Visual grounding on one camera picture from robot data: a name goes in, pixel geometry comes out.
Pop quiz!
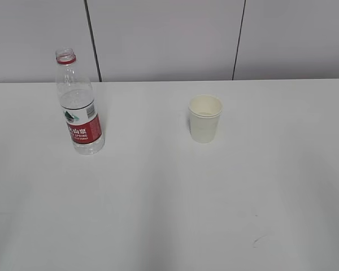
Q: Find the white paper cup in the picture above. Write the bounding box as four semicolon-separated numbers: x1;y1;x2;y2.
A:
188;95;223;143

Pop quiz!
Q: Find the clear plastic water bottle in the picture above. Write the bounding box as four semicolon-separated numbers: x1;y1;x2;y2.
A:
55;48;105;155

